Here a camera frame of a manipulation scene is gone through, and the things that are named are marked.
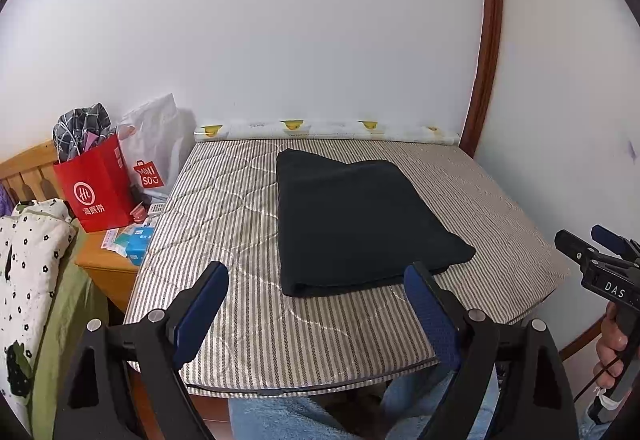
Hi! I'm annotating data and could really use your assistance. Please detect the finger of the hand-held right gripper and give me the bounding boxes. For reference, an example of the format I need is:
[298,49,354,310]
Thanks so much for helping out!
[591,224,640,263]
[554,229,601,268]

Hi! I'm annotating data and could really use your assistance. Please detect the person's blue jeans legs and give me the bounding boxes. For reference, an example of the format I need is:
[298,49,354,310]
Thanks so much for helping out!
[227,362,616,440]

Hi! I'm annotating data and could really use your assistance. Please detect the grey plaid cloth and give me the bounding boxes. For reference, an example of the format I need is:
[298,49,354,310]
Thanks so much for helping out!
[52,103,117,165]

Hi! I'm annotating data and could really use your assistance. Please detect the black sweatshirt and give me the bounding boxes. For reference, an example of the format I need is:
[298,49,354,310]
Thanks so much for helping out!
[276,148,477,298]

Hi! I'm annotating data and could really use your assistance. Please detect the brown wooden baseboard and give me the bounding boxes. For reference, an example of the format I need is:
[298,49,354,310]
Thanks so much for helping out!
[556,332,603,363]

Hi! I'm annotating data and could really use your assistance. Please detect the red paper bag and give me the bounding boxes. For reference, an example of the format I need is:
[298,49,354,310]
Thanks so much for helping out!
[52,132,137,233]

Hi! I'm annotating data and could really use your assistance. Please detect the striped mattress pad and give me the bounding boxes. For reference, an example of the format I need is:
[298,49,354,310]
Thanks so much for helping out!
[122,137,571,396]

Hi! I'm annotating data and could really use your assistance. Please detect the green bed sheet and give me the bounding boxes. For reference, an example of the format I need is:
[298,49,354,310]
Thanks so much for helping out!
[27,220,111,440]

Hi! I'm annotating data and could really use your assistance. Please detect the wooden nightstand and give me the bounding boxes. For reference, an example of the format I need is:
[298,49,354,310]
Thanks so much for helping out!
[75,215,156,313]

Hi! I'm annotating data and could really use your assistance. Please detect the brown wooden door frame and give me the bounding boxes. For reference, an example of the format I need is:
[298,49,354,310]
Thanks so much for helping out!
[459,0,503,158]

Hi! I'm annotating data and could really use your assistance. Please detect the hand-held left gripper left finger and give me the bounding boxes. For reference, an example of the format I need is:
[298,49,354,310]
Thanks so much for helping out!
[52,261,231,440]

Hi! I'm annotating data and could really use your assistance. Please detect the wooden headboard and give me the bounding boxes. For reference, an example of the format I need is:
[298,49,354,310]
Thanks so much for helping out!
[0,140,63,206]

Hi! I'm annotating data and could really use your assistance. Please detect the white medicine packet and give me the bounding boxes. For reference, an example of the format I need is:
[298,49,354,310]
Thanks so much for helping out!
[102,227,132,255]

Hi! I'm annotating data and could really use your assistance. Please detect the white floral quilt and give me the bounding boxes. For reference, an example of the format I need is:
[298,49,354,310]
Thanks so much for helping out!
[0,198,78,421]

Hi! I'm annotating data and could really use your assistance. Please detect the person's right hand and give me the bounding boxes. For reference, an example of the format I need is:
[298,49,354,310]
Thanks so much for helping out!
[594,302,632,391]

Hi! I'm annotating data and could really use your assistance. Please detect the blue small box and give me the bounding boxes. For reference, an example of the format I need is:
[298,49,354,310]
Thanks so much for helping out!
[125,236,152,267]

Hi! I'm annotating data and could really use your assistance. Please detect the white plastic bag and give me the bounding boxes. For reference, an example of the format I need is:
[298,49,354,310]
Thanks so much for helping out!
[117,93,196,201]

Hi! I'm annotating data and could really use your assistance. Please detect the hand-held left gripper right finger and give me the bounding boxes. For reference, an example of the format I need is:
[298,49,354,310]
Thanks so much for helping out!
[402,261,581,440]

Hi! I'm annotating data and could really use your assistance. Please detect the wooden bed frame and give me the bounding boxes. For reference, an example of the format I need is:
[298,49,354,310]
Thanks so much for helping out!
[127,360,236,440]

